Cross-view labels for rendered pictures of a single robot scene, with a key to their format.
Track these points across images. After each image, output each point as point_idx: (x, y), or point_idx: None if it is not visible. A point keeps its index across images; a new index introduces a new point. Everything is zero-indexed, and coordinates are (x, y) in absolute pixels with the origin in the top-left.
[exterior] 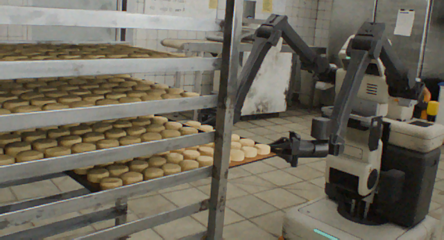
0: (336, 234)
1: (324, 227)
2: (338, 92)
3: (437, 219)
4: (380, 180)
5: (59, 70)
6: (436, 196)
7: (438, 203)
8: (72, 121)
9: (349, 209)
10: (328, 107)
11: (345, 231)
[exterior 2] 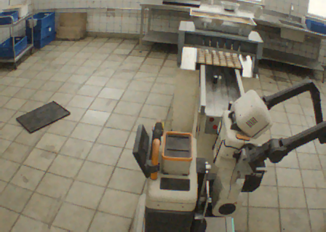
0: (231, 223)
1: (230, 230)
2: (322, 118)
3: (55, 217)
4: (209, 187)
5: None
6: (3, 219)
7: (19, 217)
8: None
9: (191, 229)
10: (260, 169)
11: (225, 220)
